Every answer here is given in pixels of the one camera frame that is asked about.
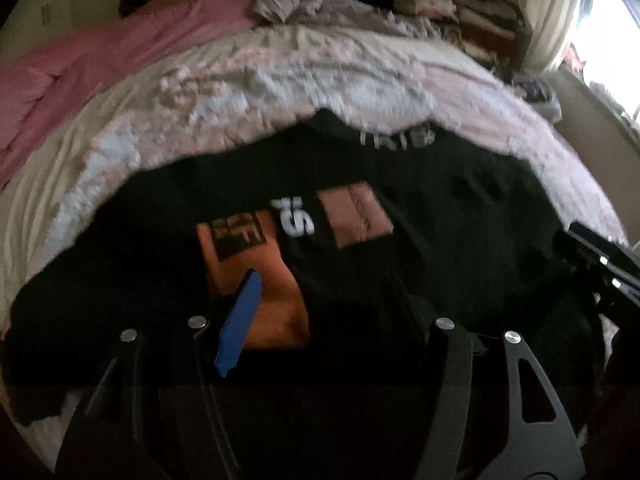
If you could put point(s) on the wall switch plate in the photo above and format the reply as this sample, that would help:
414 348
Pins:
46 14

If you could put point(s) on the black IKIS garment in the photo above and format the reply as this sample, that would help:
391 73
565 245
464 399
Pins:
473 239

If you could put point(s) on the clothes heap by window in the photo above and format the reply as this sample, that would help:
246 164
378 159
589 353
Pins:
539 95

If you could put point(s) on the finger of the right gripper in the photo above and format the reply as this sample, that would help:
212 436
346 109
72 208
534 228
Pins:
609 259

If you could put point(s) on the pink duvet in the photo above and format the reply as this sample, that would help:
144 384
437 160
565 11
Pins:
51 84

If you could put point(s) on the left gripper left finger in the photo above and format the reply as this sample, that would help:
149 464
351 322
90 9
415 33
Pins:
154 413

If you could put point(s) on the pink white tufted bedspread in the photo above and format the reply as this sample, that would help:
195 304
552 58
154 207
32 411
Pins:
235 91

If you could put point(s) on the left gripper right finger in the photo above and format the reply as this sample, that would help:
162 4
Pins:
497 417

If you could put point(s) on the stack of folded clothes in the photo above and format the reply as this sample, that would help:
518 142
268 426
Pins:
493 33

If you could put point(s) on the cream curtain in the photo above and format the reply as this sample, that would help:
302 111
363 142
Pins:
551 22

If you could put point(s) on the orange black knit sock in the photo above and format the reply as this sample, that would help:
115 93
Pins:
244 261

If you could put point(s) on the lilac crumpled garment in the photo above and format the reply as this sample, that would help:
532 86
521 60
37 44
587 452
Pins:
344 13

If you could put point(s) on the pink patch black sock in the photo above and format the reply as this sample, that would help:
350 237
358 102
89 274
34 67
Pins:
353 212

